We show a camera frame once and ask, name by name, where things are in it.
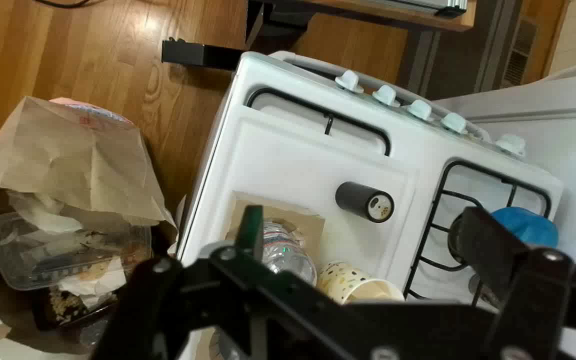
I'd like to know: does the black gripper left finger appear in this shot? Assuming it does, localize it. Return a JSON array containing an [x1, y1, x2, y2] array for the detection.
[[236, 203, 266, 263]]

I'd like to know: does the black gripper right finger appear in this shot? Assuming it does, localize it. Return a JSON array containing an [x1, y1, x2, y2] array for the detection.
[[448, 203, 576, 360]]

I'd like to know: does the clear plastic water bottle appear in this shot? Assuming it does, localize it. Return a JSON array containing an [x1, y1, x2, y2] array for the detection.
[[259, 217, 320, 286]]

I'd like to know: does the blue plastic bowl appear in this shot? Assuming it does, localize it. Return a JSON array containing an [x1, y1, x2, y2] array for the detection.
[[490, 206, 563, 249]]

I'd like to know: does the beige cutting board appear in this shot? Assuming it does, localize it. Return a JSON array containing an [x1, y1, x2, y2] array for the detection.
[[226, 190, 329, 263]]

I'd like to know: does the black burner grate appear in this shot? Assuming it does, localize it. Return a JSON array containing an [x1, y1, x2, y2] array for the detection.
[[405, 158, 554, 305]]

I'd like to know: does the white gas stove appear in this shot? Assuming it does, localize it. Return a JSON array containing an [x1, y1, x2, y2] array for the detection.
[[177, 47, 567, 360]]

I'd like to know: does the white stove knob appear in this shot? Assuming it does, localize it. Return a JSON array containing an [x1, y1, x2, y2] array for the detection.
[[405, 98, 436, 123], [370, 82, 403, 107], [495, 132, 529, 160], [334, 67, 365, 92], [439, 110, 471, 136]]

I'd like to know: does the black cylinder container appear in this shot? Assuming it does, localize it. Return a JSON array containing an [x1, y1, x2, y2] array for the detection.
[[334, 180, 397, 225]]

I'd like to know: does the brown paper bag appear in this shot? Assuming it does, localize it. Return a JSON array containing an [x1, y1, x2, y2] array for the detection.
[[0, 93, 180, 347]]

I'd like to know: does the clear plastic food container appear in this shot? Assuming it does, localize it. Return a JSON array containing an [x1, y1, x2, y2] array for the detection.
[[0, 209, 134, 294]]

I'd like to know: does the wooden desk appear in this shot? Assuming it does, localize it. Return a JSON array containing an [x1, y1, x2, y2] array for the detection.
[[246, 0, 481, 36]]

